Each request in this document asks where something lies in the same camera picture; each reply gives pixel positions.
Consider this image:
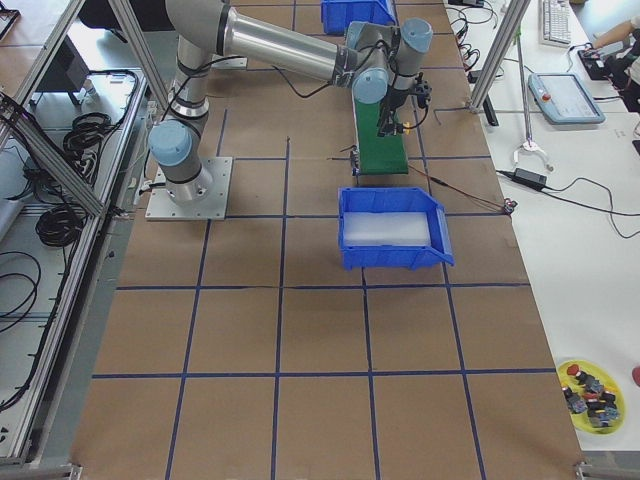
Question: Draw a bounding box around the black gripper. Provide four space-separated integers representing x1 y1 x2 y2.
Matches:
377 72 432 137

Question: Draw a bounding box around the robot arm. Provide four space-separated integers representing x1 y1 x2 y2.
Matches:
147 1 433 220

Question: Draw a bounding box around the yellow plate of buttons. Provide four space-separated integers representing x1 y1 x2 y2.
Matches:
556 359 626 435

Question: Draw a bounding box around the green conveyor belt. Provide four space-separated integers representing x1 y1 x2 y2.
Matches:
350 98 409 176

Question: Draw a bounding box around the blue destination bin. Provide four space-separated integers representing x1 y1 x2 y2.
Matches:
338 187 455 270

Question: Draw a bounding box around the white foam pad destination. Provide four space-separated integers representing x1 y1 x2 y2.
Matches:
341 212 431 247

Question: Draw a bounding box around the blue source bin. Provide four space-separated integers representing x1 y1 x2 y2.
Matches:
320 0 396 35

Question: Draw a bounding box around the black power adapter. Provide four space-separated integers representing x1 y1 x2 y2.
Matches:
513 168 547 191

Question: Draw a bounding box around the teach pendant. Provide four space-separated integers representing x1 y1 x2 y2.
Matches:
527 73 606 125

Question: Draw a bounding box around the white keyboard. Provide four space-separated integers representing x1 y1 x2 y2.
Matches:
538 0 571 48

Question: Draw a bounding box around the red black wire pair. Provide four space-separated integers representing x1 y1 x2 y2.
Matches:
407 164 516 216

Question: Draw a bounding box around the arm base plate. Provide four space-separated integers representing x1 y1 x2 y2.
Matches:
146 157 233 221
209 55 248 70

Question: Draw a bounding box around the aluminium profile post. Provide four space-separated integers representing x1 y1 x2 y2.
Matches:
468 0 530 113

